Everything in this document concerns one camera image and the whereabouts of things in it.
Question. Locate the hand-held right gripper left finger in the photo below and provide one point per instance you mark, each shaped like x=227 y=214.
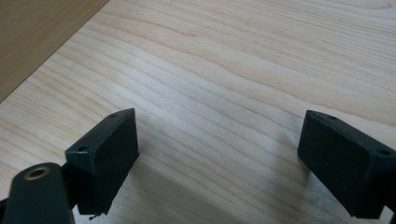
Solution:
x=104 y=158

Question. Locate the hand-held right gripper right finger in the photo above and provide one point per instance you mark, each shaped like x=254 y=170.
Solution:
x=345 y=161

